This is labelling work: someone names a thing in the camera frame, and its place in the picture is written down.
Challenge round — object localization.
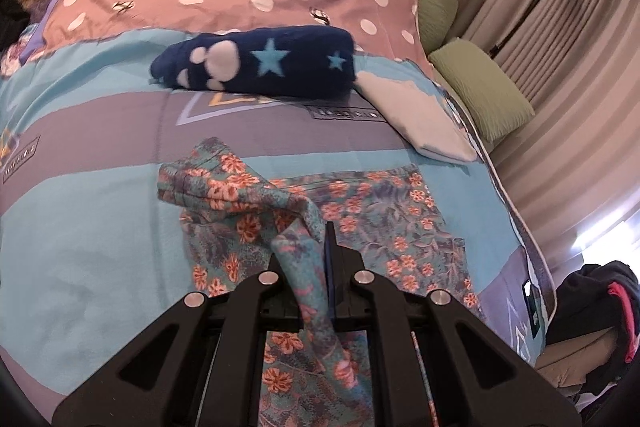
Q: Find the teal floral garment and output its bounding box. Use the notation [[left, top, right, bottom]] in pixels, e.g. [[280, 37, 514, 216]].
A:
[[157, 138, 480, 426]]

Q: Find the black clothing pile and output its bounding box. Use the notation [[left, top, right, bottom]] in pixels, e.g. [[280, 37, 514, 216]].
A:
[[0, 0, 30, 52]]

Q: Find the navy jacket pink trim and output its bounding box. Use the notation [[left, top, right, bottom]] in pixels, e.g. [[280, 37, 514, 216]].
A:
[[538, 261, 639, 395]]

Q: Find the light blue bed cover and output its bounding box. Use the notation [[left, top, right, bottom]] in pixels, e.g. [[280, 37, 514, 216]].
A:
[[1, 29, 552, 417]]

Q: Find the white folded cloth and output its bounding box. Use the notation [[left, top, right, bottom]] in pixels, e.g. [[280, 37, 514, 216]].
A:
[[355, 72, 477, 165]]

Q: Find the green pillow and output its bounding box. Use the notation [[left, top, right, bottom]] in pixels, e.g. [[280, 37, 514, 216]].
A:
[[416, 0, 459, 55], [428, 39, 535, 143]]

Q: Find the navy star fleece blanket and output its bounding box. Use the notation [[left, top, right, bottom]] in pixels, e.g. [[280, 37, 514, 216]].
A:
[[150, 25, 356, 100]]

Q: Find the striped beige curtain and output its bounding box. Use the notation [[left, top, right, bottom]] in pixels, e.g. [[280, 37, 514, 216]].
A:
[[463, 0, 639, 269]]

